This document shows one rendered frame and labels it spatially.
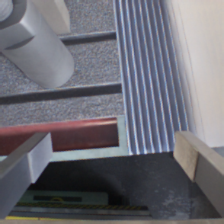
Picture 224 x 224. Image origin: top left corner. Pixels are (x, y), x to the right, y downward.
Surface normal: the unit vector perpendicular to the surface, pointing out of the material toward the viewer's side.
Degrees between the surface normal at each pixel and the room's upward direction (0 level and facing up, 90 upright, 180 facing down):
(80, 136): 0
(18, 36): 90
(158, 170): 0
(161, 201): 0
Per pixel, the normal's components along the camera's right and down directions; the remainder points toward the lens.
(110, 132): -0.05, -0.18
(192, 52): -0.90, 0.00
